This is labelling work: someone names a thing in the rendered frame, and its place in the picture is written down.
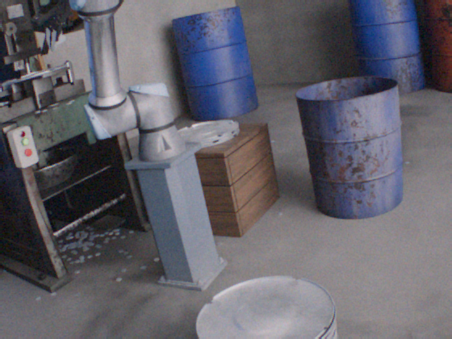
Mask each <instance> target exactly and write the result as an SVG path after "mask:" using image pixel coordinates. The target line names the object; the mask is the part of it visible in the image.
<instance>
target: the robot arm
mask: <svg viewBox="0 0 452 339"><path fill-rule="evenodd" d="M71 8H72V9H73V10H76V11H77V15H79V16H80V17H81V18H83V21H84V23H83V25H84V28H85V30H84V32H85V36H86V38H85V39H86V50H87V53H88V54H87V57H88V61H89V64H88V65H89V70H90V80H91V88H92V92H91V93H90V94H89V96H88V101H89V103H87V104H86V105H85V106H84V112H85V114H86V118H87V122H88V123H89V125H90V128H91V131H92V132H93V133H94V135H95V136H96V138H97V139H99V140H102V139H106V138H109V137H110V138H111V137H112V136H116V135H119V134H121V133H124V132H128V131H131V130H133V129H137V128H138V130H139V145H138V156H139V158H140V160H141V161H161V160H165V159H168V158H170V157H174V156H177V155H178V154H180V153H182V152H184V151H185V150H186V146H185V143H184V141H183V139H182V138H181V136H180V134H179V133H178V130H177V129H176V127H175V126H174V117H173V113H172V109H171V106H170V101H169V95H168V94H167V89H166V86H165V84H163V83H161V82H151V83H147V84H139V85H134V86H129V87H128V91H129V92H127V93H126V91H125V89H123V87H121V85H120V80H119V66H118V63H119V61H118V56H117V45H116V35H115V20H114V18H115V16H114V13H115V12H116V11H118V9H119V0H49V3H48V4H47V5H46V6H44V8H43V9H42V10H40V11H39V12H38V13H37V14H36V15H35V16H34V17H32V18H31V19H30V20H31V23H32V24H33V25H35V26H38V27H40V26H41V25H42V24H43V23H44V34H45V35H46V37H45V38H46V40H47V43H48V46H49V47H50V50H51V51H52V52H54V51H55V50H56V48H57V45H58V44H60V43H62V42H64V41H65V36H64V35H62V31H61V29H62V28H63V27H70V26H73V12H72V11H70V10H71ZM70 16H72V23H70V20H69V17H70Z"/></svg>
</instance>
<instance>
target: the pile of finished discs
mask: <svg viewBox="0 0 452 339"><path fill-rule="evenodd" d="M178 133H179V134H180V136H181V138H182V139H183V141H184V143H185V144H196V143H201V148H203V147H207V146H211V145H214V144H219V143H224V142H226V141H229V140H231V139H233V138H234V137H236V136H238V135H239V133H240V129H239V123H238V122H237V121H235V122H234V123H233V121H232V120H214V121H208V122H205V123H198V124H195V125H192V127H190V128H187V127H186V128H183V129H180V130H178ZM230 137H231V138H230Z"/></svg>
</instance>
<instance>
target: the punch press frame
mask: <svg viewBox="0 0 452 339"><path fill-rule="evenodd" d="M38 3H39V8H40V10H42V9H43V8H44V6H46V5H47V4H48V3H49V0H38ZM29 61H30V62H31V63H29V65H30V69H31V73H33V72H36V73H37V72H38V71H37V67H36V61H35V56H31V57H29ZM26 75H27V73H26V69H25V68H24V69H19V70H16V71H13V67H12V64H11V63H10V64H8V65H4V66H0V81H1V84H2V83H3V82H5V81H8V80H11V81H12V80H14V79H17V80H18V79H20V78H21V77H23V76H26ZM89 93H91V92H88V93H85V94H78V95H76V96H73V97H71V98H67V99H64V100H62V101H60V102H57V103H58V104H57V105H54V106H50V107H48V106H47V107H42V108H40V109H38V110H36V111H40V112H39V113H37V114H35V113H36V111H32V112H30V113H27V114H25V115H21V116H19V117H17V118H14V119H11V120H9V121H6V122H4V123H2V124H8V123H16V124H17V127H18V128H20V127H30V131H31V134H32V139H33V141H34V143H35V148H36V152H37V157H38V158H39V160H38V161H37V163H36V165H37V168H41V167H43V166H44V165H47V161H46V158H45V155H44V150H45V149H47V148H50V147H52V146H53V145H56V144H59V143H60V142H64V141H66V140H69V139H71V138H74V137H75V136H79V135H80V134H82V133H84V138H85V141H86V144H87V145H91V144H94V143H95V142H96V140H95V135H94V133H93V132H92V131H91V128H90V125H89V123H88V122H87V118H86V114H85V112H84V106H85V105H86V104H87V103H89V101H88V96H89ZM72 100H74V101H72ZM69 101H72V102H71V103H70V104H66V103H69ZM54 104H56V103H54ZM51 105H53V104H51ZM56 107H58V108H57V109H53V108H56ZM42 111H44V112H42ZM126 198H127V196H126V195H125V193H123V194H121V195H119V196H117V197H116V198H113V199H111V200H110V201H108V202H107V203H104V204H103V205H102V206H100V207H97V208H95V209H94V210H92V211H91V212H89V213H87V214H86V215H84V216H82V217H80V218H78V219H77V220H75V221H73V222H71V223H69V224H68V225H66V226H64V227H62V228H61V229H59V230H57V231H55V232H54V236H55V238H58V237H59V236H60V235H62V234H65V233H66V232H68V231H69V230H70V229H73V228H75V227H77V226H78V225H79V224H82V223H83V222H85V221H87V220H88V219H89V218H92V217H94V216H96V215H97V214H98V213H100V212H101V211H105V210H106V209H108V208H109V207H111V206H113V205H114V204H116V203H118V202H119V201H120V200H124V199H126Z"/></svg>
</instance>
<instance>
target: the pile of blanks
mask: <svg viewBox="0 0 452 339"><path fill-rule="evenodd" d="M333 306H334V316H333V319H332V321H331V323H330V325H329V326H328V327H325V328H323V329H327V330H326V331H325V332H324V333H323V334H322V336H321V337H319V338H317V339H339V338H338V335H337V324H336V322H337V321H336V311H337V310H336V306H335V304H334V305H333Z"/></svg>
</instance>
